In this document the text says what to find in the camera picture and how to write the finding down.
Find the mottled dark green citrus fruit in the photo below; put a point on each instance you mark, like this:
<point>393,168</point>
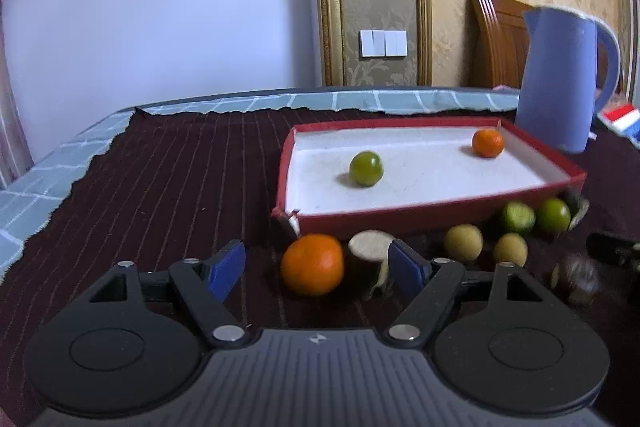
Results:
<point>518,217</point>

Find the blue checked cloth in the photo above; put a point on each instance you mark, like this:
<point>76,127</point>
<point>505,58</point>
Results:
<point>55,162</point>

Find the red white blue packet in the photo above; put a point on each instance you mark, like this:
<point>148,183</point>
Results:
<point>622,119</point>

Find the red cardboard box tray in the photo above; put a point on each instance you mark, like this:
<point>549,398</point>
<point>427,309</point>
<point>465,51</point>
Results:
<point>425,177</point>

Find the pink cloth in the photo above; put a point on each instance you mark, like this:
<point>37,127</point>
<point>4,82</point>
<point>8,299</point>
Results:
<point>505,89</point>

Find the wooden chair back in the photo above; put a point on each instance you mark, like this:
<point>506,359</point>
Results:
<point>500,42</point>

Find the green round citrus fruit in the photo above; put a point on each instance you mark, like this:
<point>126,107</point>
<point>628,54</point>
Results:
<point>366,168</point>
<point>553,215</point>

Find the large orange tangerine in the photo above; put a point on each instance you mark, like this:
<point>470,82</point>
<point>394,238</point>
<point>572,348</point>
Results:
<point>312,264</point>

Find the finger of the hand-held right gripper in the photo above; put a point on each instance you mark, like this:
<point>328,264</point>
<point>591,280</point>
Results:
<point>607,245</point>

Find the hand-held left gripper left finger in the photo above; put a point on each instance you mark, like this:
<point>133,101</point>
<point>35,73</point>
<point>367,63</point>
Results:
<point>227,269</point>

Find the yellow round longan fruit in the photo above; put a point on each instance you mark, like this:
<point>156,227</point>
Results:
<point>464,243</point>
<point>510,249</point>

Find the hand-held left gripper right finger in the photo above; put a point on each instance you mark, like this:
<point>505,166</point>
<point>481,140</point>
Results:
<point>405,264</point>

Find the small orange tangerine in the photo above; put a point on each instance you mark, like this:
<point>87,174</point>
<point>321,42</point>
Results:
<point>488,143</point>

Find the blue electric kettle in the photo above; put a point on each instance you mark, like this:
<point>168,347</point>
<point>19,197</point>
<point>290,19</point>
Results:
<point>555,77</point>

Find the dark striped cloth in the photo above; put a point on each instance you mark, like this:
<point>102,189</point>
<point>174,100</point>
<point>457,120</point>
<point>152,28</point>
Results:
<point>165,187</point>

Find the dark water chestnut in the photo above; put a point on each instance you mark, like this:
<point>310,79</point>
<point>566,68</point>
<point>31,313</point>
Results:
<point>580,279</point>

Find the smooth dark sugarcane piece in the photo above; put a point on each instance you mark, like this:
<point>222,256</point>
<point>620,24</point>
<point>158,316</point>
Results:
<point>367,247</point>
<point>577,207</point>

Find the white wall light switch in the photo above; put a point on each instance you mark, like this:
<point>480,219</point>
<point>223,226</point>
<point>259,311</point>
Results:
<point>383,43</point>

